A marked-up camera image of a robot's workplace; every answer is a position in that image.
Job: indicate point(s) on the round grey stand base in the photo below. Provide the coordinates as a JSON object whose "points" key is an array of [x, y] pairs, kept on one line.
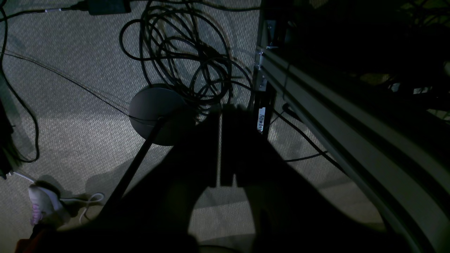
{"points": [[151, 104]]}

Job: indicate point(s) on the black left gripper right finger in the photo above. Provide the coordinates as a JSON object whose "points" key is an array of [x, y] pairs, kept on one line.
{"points": [[289, 214]]}

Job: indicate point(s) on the aluminium table frame rail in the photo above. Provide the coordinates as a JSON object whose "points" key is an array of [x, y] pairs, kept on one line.
{"points": [[396, 153]]}

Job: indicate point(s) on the white pink shoe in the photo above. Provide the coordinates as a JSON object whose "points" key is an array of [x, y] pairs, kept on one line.
{"points": [[47, 207]]}

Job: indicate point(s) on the black power adapter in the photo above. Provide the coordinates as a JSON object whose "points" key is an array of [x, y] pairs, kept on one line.
{"points": [[103, 7]]}

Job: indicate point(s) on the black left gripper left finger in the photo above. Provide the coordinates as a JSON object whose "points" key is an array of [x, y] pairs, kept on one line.
{"points": [[154, 216]]}

